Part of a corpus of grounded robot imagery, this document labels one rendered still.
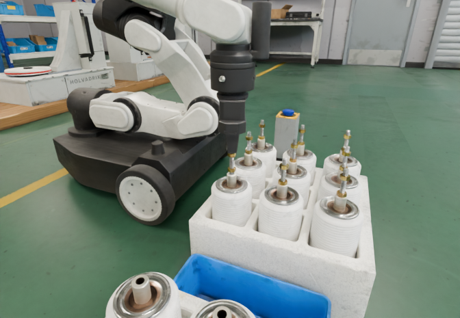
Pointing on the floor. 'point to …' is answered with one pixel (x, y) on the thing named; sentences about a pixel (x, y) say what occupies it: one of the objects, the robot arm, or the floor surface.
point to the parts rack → (40, 16)
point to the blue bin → (249, 290)
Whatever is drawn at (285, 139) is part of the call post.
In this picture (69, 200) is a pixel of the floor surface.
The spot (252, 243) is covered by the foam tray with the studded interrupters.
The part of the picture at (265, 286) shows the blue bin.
